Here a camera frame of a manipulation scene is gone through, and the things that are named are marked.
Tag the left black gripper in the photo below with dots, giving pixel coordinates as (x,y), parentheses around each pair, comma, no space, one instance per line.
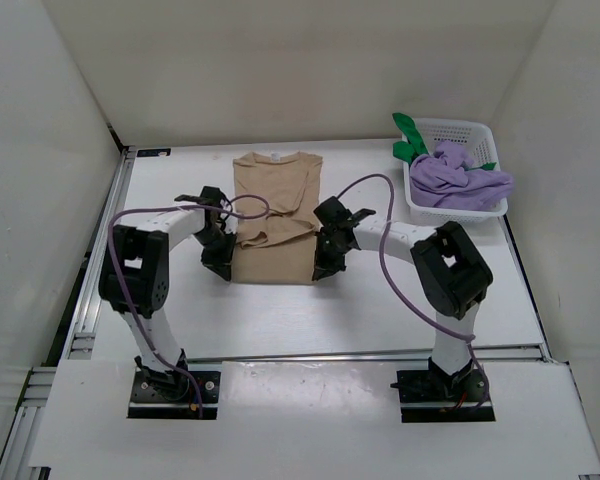
(218,257)

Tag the blue label sticker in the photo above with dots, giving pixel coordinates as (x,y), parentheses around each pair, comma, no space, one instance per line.
(151,153)

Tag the aluminium frame rail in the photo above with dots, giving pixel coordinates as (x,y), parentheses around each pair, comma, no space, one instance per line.
(69,335)

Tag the white plastic basket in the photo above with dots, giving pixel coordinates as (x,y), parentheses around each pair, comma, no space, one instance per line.
(477,139)

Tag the beige t shirt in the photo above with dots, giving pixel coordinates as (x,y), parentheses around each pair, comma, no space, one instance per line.
(278,248)

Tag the front aluminium table rail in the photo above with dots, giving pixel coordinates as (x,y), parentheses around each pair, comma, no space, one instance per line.
(511,353)

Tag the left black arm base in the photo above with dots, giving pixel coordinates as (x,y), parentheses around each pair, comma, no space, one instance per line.
(152,397)

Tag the purple t shirt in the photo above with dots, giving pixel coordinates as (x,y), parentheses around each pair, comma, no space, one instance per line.
(448,179)

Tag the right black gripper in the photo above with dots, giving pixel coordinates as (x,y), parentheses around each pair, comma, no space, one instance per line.
(328,258)

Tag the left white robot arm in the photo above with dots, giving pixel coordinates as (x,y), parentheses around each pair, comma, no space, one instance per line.
(134,278)

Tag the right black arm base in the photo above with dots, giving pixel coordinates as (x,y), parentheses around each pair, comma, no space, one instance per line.
(422,401)

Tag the green t shirt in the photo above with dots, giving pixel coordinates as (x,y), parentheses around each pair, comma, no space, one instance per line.
(412,145)

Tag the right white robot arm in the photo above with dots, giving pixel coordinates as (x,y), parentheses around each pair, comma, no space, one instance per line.
(453,275)

